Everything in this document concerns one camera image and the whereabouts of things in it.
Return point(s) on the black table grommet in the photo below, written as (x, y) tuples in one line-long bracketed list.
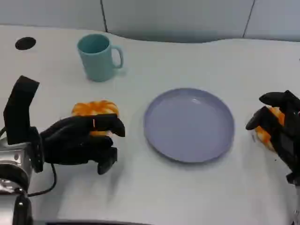
[(25, 43)]

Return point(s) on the pale green mug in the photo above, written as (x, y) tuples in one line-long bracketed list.
[(96, 63)]

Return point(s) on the orange and white bread roll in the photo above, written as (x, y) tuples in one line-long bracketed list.
[(263, 137), (93, 107)]

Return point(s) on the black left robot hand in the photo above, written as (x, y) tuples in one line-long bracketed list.
[(68, 145)]

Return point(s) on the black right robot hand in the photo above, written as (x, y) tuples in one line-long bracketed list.
[(287, 140)]

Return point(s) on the lilac plate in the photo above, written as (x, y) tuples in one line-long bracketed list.
[(189, 126)]

